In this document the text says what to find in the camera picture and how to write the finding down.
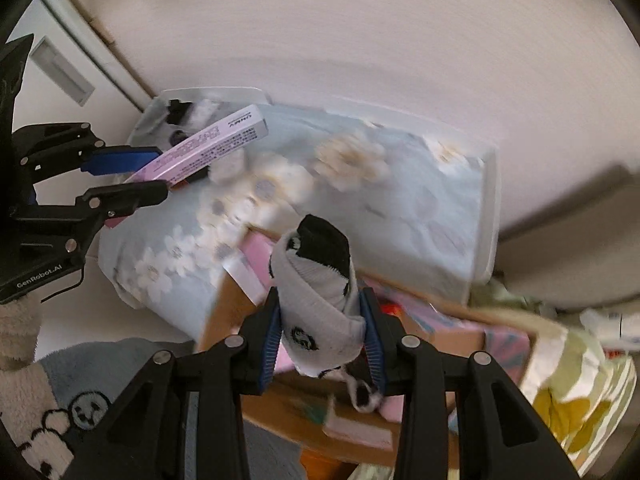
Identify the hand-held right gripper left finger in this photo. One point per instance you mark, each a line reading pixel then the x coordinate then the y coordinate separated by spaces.
pixel 267 345

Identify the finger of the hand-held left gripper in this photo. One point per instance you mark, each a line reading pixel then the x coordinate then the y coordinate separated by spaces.
pixel 125 195
pixel 120 160

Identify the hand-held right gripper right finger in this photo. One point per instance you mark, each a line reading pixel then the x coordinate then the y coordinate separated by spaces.
pixel 372 345

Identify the small red packet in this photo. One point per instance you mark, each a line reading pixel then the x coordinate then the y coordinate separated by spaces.
pixel 390 308

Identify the panda print sock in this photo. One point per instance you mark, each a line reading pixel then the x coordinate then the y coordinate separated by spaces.
pixel 362 395
pixel 320 300

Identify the pink printed cardboard box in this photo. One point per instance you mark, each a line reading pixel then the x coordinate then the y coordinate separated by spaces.
pixel 227 310

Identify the long pink box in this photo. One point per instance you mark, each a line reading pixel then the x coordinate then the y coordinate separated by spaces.
pixel 215 140

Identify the white rimmed desktop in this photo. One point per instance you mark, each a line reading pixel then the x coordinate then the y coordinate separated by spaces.
pixel 492 205

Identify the small black cylinder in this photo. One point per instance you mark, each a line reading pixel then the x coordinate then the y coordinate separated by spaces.
pixel 177 136

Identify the blue panda print fleece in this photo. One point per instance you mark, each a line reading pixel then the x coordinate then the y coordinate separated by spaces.
pixel 100 370

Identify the white door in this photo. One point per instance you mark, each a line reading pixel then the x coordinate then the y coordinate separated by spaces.
pixel 50 15

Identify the grey cushion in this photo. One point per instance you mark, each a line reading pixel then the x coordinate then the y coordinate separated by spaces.
pixel 575 240

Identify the white plastic packet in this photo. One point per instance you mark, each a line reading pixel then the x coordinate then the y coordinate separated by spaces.
pixel 607 325

